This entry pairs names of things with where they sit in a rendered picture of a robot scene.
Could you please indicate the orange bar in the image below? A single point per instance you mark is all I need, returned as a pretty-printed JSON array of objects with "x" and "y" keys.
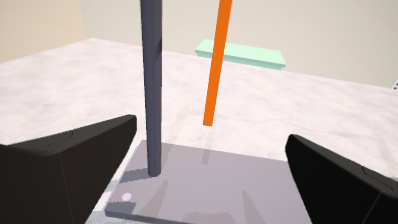
[{"x": 217, "y": 58}]

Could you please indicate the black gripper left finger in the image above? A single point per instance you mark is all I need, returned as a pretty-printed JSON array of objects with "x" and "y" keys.
[{"x": 59, "y": 178}]

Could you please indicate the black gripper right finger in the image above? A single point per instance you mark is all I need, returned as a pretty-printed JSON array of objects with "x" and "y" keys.
[{"x": 336, "y": 190}]

